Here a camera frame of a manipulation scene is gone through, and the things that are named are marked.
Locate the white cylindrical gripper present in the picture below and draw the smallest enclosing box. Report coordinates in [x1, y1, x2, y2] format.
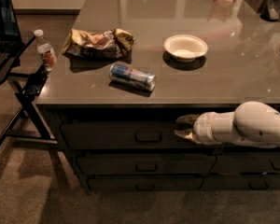
[174, 112, 221, 146]

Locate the dark drawer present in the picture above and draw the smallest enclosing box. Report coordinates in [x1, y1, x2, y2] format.
[211, 151, 280, 175]
[200, 175, 280, 190]
[77, 153, 216, 175]
[59, 119, 228, 150]
[88, 175, 203, 191]

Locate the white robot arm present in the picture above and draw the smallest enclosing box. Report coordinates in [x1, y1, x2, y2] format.
[175, 102, 280, 148]

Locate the grey drawer cabinet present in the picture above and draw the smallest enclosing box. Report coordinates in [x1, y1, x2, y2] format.
[37, 0, 280, 191]

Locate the white paper bowl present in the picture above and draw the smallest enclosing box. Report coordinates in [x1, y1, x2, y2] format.
[163, 35, 208, 63]

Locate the blue silver energy drink can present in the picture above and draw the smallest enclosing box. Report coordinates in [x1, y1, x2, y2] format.
[109, 63, 156, 91]

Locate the crumpled chip bag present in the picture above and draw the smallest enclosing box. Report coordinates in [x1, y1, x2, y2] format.
[62, 28, 134, 59]

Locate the dark glass vessel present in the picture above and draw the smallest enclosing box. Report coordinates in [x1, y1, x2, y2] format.
[260, 0, 280, 22]

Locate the clear plastic water bottle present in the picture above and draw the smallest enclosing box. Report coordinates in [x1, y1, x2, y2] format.
[34, 29, 57, 74]

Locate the black laptop stand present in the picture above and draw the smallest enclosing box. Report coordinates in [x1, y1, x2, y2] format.
[0, 31, 56, 146]

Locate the black laptop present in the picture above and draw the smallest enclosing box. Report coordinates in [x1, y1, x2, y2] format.
[0, 0, 23, 69]

